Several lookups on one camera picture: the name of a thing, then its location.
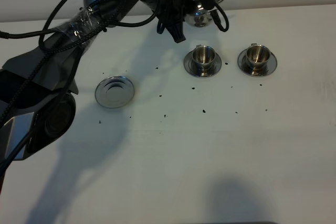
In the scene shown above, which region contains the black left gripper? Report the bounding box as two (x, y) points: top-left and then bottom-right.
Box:
(156, 0), (186, 43)

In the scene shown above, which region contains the empty steel saucer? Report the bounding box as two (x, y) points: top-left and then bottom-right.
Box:
(94, 76), (135, 109)

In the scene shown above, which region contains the steel teacup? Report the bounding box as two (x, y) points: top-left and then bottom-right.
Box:
(192, 45), (216, 75)
(245, 44), (271, 71)

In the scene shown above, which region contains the right steel saucer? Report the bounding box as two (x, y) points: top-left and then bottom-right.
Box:
(237, 49), (278, 77)

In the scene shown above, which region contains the left steel saucer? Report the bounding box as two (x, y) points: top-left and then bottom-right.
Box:
(183, 51), (222, 78)

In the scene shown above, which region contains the right steel teacup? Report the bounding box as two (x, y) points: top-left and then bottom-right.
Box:
(245, 44), (271, 71)

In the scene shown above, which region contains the left steel teacup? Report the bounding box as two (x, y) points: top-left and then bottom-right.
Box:
(192, 45), (216, 75)

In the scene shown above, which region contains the stainless steel teapot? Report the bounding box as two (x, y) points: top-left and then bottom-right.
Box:
(185, 0), (213, 28)

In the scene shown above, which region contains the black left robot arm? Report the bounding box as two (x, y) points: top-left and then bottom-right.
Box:
(1, 0), (185, 175)

